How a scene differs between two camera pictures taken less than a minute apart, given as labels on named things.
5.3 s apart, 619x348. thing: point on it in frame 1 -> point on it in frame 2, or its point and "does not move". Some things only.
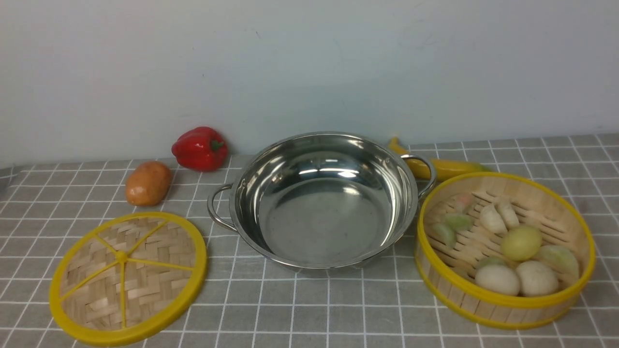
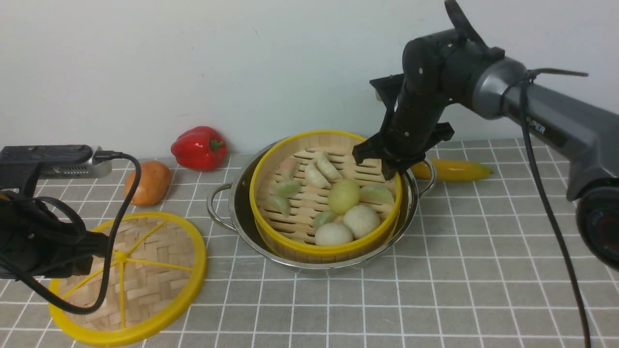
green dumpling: (565, 262) -> (376, 194)
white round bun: (536, 280) -> (361, 220)
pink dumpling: (464, 203) -> (289, 166)
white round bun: (498, 278) -> (332, 233)
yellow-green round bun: (521, 243) -> (343, 194)
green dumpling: (442, 233) -> (281, 203)
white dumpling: (491, 219) -> (314, 177)
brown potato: (148, 184) does not move
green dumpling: (493, 260) -> (322, 217)
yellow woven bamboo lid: (127, 279) does not move
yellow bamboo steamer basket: (500, 251) -> (310, 198)
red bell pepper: (200, 149) does not move
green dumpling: (459, 222) -> (288, 189)
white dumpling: (508, 213) -> (329, 167)
